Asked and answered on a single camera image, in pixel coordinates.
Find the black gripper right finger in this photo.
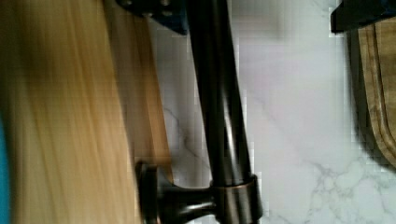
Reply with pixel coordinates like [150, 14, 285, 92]
[331, 0, 396, 34]

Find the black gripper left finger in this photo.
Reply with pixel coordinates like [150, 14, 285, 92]
[115, 0, 189, 35]

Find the dark metal drawer handle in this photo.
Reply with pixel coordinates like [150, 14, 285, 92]
[135, 0, 262, 224]

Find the wooden serving tray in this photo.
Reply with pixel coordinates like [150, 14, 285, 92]
[358, 18, 396, 166]

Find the blue plate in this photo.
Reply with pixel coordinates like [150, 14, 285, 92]
[0, 121, 10, 224]

